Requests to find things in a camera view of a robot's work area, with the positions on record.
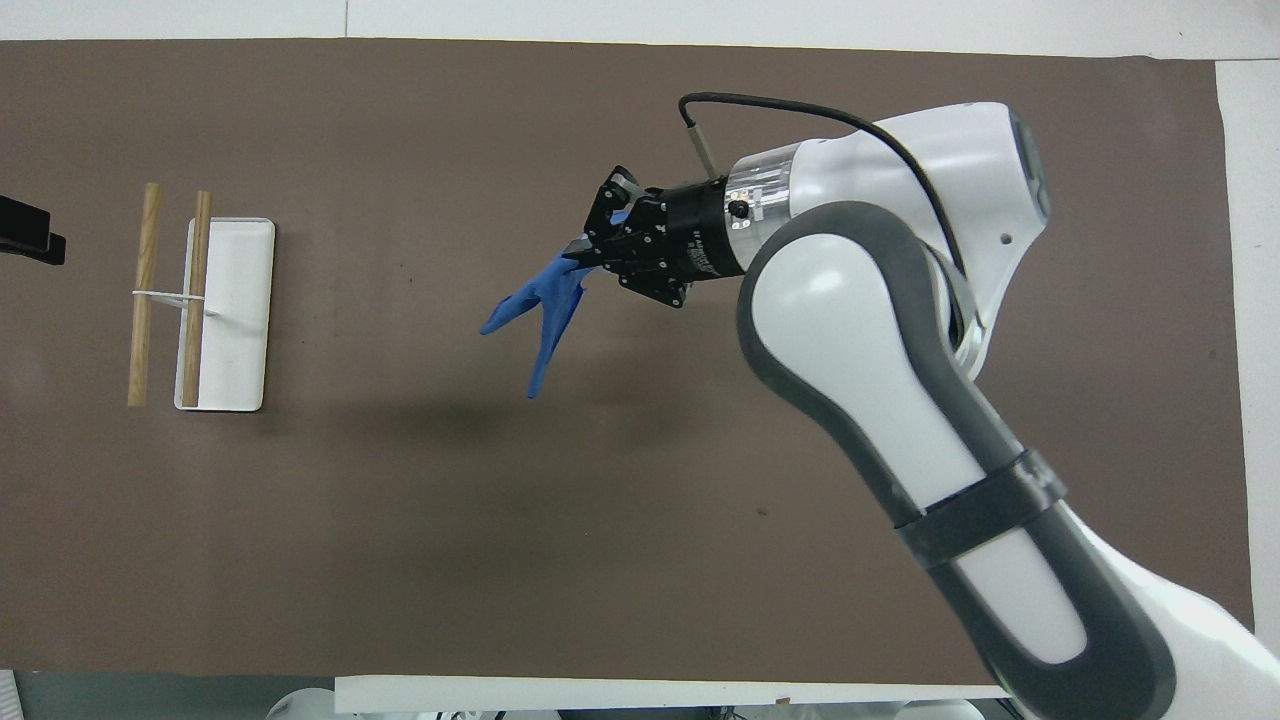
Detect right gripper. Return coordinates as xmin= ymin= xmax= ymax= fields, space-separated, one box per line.
xmin=562 ymin=165 xmax=747 ymax=308

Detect blue towel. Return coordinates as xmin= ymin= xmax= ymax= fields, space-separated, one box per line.
xmin=480 ymin=208 xmax=633 ymax=400

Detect white towel rack wooden bars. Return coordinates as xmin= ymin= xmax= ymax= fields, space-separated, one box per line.
xmin=127 ymin=182 xmax=277 ymax=413

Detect black stand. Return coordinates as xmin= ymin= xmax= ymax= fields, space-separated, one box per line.
xmin=0 ymin=195 xmax=67 ymax=267

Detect black cable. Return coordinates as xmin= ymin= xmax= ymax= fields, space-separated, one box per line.
xmin=678 ymin=92 xmax=969 ymax=281

